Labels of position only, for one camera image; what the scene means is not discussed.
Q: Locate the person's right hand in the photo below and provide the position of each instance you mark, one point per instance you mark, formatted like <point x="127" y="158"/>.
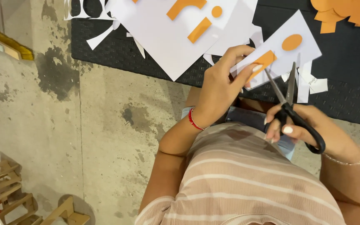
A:
<point x="327" y="134"/>

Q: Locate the person's left hand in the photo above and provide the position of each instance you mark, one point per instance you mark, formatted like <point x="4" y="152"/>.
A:
<point x="217" y="90"/>

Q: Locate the black scissors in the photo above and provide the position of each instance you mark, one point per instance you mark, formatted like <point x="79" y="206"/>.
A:
<point x="302" y="123"/>

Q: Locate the small white sheet orange shapes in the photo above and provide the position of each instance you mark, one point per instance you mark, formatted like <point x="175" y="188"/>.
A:
<point x="306" y="54"/>

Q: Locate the light blue denim shorts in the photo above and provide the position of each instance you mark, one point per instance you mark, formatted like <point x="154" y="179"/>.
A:
<point x="248" y="117"/>

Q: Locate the white paper scrap with writing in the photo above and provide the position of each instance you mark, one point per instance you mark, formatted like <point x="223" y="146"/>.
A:
<point x="319" y="86"/>

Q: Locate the long white paper strip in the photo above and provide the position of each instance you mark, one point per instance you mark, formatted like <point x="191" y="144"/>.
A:
<point x="303" y="87"/>

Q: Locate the plain white paper sheet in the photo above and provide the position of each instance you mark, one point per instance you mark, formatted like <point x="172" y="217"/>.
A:
<point x="244" y="29"/>

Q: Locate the black woven table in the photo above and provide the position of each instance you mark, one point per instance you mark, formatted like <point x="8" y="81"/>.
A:
<point x="348" y="68"/>

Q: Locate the large white sheet orange shapes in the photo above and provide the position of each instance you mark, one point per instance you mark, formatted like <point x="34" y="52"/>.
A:
<point x="158" y="34"/>

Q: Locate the white pointed paper scrap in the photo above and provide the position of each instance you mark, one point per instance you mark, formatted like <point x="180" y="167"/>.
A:
<point x="138" y="47"/>

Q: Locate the beige striped shirt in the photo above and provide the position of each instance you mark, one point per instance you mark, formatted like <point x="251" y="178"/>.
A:
<point x="245" y="181"/>

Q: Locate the heap of orange paper cutouts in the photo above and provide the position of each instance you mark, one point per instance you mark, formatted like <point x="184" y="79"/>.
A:
<point x="345" y="11"/>

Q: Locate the white forked paper scrap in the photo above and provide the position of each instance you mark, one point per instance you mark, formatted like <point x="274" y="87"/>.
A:
<point x="100" y="37"/>

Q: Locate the black and white cutout sheet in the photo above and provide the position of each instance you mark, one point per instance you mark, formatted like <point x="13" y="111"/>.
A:
<point x="87" y="7"/>

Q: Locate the yellow bristle broom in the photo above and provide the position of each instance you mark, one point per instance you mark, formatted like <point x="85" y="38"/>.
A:
<point x="9" y="42"/>

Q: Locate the wooden rack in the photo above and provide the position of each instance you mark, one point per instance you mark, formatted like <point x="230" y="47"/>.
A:
<point x="8" y="193"/>

